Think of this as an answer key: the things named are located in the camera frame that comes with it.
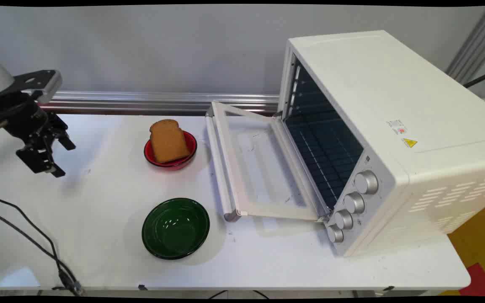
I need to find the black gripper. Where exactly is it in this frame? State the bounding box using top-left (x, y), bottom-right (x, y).
top-left (0, 92), bottom-right (76, 178)

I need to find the white glass oven door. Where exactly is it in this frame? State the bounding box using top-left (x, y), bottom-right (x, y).
top-left (205, 101), bottom-right (331, 223)

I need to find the brown bread slice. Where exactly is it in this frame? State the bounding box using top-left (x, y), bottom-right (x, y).
top-left (149, 119), bottom-right (191, 164)

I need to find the red bowl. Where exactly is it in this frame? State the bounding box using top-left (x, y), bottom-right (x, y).
top-left (144, 130), bottom-right (198, 170)

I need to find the dark green glass bowl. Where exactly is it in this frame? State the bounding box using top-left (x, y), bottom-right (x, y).
top-left (141, 198), bottom-right (211, 260)

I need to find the metal oven rack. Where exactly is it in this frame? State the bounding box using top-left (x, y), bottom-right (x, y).
top-left (287, 114), bottom-right (363, 209)

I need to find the large silver oven knob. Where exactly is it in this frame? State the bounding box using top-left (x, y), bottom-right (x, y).
top-left (354, 170), bottom-right (379, 195)

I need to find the white label sticker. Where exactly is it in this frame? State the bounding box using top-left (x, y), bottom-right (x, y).
top-left (386, 120), bottom-right (408, 135)

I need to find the white toaster oven body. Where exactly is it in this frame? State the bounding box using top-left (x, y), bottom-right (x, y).
top-left (277, 29), bottom-right (485, 258)

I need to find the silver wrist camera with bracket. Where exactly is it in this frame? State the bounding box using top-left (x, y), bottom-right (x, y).
top-left (13, 69), bottom-right (63, 105)

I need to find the black cable on table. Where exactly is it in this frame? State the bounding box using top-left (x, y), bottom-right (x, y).
top-left (0, 194), bottom-right (84, 295)
top-left (0, 209), bottom-right (72, 291)

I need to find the aluminium rail along wall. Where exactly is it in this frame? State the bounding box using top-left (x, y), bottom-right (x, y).
top-left (40, 90), bottom-right (485, 115)

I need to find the black cable under table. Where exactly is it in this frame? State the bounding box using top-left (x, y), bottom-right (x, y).
top-left (207, 290), bottom-right (270, 300)

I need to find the black cable by frame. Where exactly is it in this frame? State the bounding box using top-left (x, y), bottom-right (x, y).
top-left (463, 67), bottom-right (485, 89)

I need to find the aluminium frame post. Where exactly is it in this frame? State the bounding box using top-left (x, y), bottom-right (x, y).
top-left (445, 6), bottom-right (485, 85)

